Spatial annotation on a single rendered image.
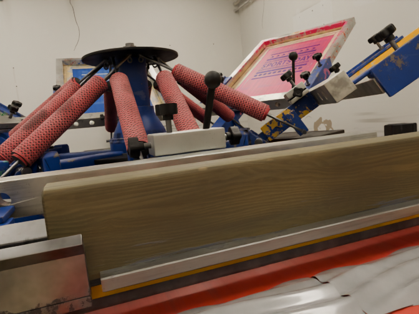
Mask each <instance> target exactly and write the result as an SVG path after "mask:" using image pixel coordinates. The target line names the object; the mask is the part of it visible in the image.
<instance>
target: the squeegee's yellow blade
mask: <svg viewBox="0 0 419 314"><path fill-rule="evenodd" d="M416 217H419V214H417V215H414V216H409V217H404V218H401V219H397V220H394V221H389V222H384V223H381V224H377V225H374V226H369V227H364V228H361V229H357V230H354V231H349V232H344V233H341V234H337V235H332V236H329V237H325V238H321V239H317V240H312V241H309V242H305V243H301V244H297V245H292V246H289V247H285V248H281V249H277V250H272V251H269V252H265V253H261V254H257V255H252V256H249V257H245V258H242V259H237V260H232V261H229V262H224V263H221V264H216V265H212V266H209V267H204V268H201V269H196V270H192V271H189V272H184V273H181V274H176V275H172V276H169V277H164V278H159V279H156V280H152V281H149V282H144V283H139V284H136V285H132V286H129V287H124V288H120V289H116V290H112V291H109V292H102V285H97V286H94V287H91V289H92V299H96V298H100V297H104V296H107V295H112V294H115V293H120V292H124V291H127V290H132V289H135V288H140V287H144V286H147V285H152V284H154V283H159V282H164V281H167V280H171V279H174V278H179V277H184V276H187V275H191V274H196V273H199V272H204V271H207V270H211V269H215V268H218V267H223V266H226V265H231V264H235V263H238V262H243V261H246V260H251V259H255V258H258V257H262V256H265V255H270V254H275V253H278V252H282V251H285V250H290V249H295V248H298V247H302V246H305V245H310V244H315V243H317V242H322V241H325V240H329V239H334V238H337V237H342V236H346V235H349V234H354V233H357V232H362V231H366V230H369V229H373V228H376V227H381V226H386V225H389V224H393V223H396V222H401V221H405V220H409V219H413V218H416Z"/></svg>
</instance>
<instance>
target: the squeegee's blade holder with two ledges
mask: <svg viewBox="0 0 419 314"><path fill-rule="evenodd" d="M417 214H419V199H415V200H412V201H407V202H401V203H398V204H393V205H390V206H385V207H380V208H376V209H371V210H368V211H363V212H358V213H355V214H349V215H346V216H341V217H336V218H333V219H328V220H324V221H319V222H314V223H311V224H306V225H303V226H297V227H292V228H289V229H284V230H281V231H276V232H270V233H267V234H262V235H257V236H254V237H248V238H245V239H240V240H235V241H232V242H227V243H224V244H218V245H213V246H210V247H205V248H202V249H196V250H192V251H188V252H183V253H180V254H175V255H170V256H166V257H161V258H158V259H153V260H148V261H144V262H139V263H136V264H131V265H126V266H123V267H118V268H114V269H109V270H104V271H101V272H100V279H101V285H102V292H109V291H112V290H116V289H120V288H124V287H129V286H132V285H136V284H139V283H144V282H149V281H152V280H156V279H159V278H164V277H169V276H172V275H176V274H181V273H184V272H189V271H192V270H196V269H201V268H204V267H209V266H212V265H216V264H221V263H224V262H229V261H232V260H237V259H242V258H245V257H249V256H252V255H257V254H261V253H265V252H269V251H272V250H277V249H281V248H285V247H289V246H292V245H297V244H301V243H305V242H309V241H312V240H317V239H321V238H325V237H329V236H334V235H337V234H341V233H344V232H349V231H354V230H357V229H361V228H364V227H369V226H374V225H377V224H381V223H384V222H389V221H394V220H397V219H401V218H404V217H409V216H414V215H417Z"/></svg>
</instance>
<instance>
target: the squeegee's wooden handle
mask: <svg viewBox="0 0 419 314"><path fill-rule="evenodd" d="M415 199H419V131H416V132H411V133H402V134H397V135H389V136H381V137H375V138H367V139H362V140H354V141H345V142H340V143H331V144H326V145H317V146H309V147H304V148H296V149H291V150H282V151H273V152H268V153H259V154H255V155H246V156H238V157H233V158H224V159H216V160H211V161H202V162H197V163H188V164H180V165H175V166H166V167H161V168H153V169H144V170H139V171H131V172H126V173H117V174H108V175H103V176H95V177H90V178H81V179H73V180H68V181H59V182H54V183H47V184H46V185H45V187H44V189H43V190H42V207H43V211H44V219H45V224H46V231H47V239H48V240H52V239H58V238H62V237H68V236H74V235H78V234H81V235H82V238H83V242H84V247H85V255H86V260H87V268H88V273H89V282H90V287H94V286H97V285H101V279H100V272H101V271H104V270H109V269H114V268H118V267H123V266H126V265H131V264H136V263H139V262H144V261H148V260H153V259H158V258H161V257H166V256H170V255H175V254H180V253H183V252H188V251H192V250H196V249H202V248H205V247H210V246H213V245H218V244H224V243H227V242H232V241H235V240H240V239H245V238H248V237H254V236H259V235H262V234H267V233H270V232H276V231H281V230H284V229H289V228H292V227H297V226H303V225H306V224H311V223H314V222H319V221H324V220H328V219H333V218H336V217H341V216H346V215H349V214H355V213H358V212H363V211H368V210H371V209H376V208H380V207H385V206H390V205H393V204H398V203H401V202H407V201H412V200H415Z"/></svg>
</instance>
